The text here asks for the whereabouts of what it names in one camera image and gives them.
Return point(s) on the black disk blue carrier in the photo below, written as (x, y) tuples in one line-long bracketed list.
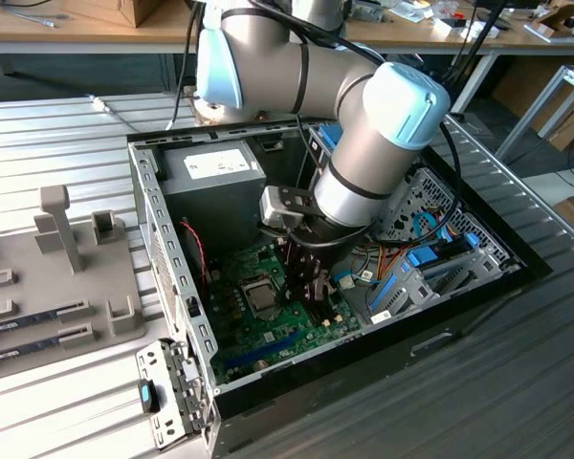
[(423, 255)]

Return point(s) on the white small boxes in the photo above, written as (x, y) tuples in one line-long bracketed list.
[(483, 32)]

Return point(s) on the grey metal slot bracket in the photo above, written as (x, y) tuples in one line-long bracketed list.
[(163, 365)]

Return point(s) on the aluminium profile frame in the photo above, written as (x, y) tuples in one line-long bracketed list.
[(531, 109)]

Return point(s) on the blue expansion slot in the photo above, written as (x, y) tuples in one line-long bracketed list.
[(263, 350)]

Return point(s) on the grey parts rack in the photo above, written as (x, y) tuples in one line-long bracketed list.
[(95, 282)]

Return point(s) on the small open cardboard box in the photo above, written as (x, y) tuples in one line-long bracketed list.
[(555, 16)]

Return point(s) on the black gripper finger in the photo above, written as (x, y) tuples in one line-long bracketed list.
[(296, 277), (321, 287)]

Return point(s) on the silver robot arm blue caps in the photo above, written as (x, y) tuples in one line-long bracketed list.
[(363, 181)]

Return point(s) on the wooden desk white legs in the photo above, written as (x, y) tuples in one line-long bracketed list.
[(507, 40)]

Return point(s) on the brown cardboard box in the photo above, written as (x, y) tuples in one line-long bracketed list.
[(148, 12)]

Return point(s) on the grey power supply unit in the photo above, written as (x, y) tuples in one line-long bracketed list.
[(210, 210)]

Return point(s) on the black case fan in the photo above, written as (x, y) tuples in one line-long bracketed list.
[(191, 259)]

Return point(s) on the grey metal disk bay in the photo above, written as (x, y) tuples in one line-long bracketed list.
[(411, 291)]

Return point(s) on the black stand pole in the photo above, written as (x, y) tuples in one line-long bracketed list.
[(478, 39)]

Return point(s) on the black RAM slot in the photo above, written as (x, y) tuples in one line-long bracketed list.
[(330, 315)]

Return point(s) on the black latch blue tab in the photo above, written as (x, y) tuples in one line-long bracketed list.
[(147, 399)]

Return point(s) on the blue plastic bay lever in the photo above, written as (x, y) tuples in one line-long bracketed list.
[(384, 291)]

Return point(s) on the black open PC case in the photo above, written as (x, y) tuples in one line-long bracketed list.
[(478, 208)]

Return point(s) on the dark RAM stick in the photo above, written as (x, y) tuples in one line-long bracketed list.
[(28, 319), (28, 345)]

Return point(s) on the green motherboard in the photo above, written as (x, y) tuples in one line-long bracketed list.
[(268, 334)]

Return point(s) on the flat brown cardboard sheets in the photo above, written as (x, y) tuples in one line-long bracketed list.
[(571, 129)]

